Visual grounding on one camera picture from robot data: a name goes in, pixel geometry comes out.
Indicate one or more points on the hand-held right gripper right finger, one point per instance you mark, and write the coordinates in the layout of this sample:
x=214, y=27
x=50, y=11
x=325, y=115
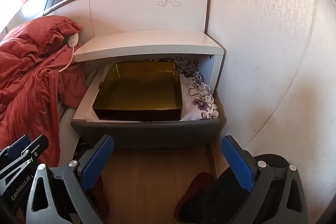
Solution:
x=236, y=161

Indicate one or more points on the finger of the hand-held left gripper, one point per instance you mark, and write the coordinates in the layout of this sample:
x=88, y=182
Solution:
x=15, y=144
x=36, y=145

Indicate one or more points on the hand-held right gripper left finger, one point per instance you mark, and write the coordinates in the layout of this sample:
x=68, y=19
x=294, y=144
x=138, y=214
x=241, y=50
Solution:
x=97, y=161

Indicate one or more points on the gold tin box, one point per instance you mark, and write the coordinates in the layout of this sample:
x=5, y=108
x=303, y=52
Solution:
x=139, y=92

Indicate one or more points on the person's red shoe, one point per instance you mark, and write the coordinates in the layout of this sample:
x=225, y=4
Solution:
x=195, y=195

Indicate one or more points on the red blanket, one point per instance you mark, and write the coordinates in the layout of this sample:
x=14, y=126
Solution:
x=29, y=87

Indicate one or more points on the red pillow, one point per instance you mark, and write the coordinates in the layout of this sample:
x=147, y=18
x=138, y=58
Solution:
x=44, y=32

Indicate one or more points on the white bed frame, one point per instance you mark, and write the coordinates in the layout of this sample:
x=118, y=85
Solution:
x=65, y=119

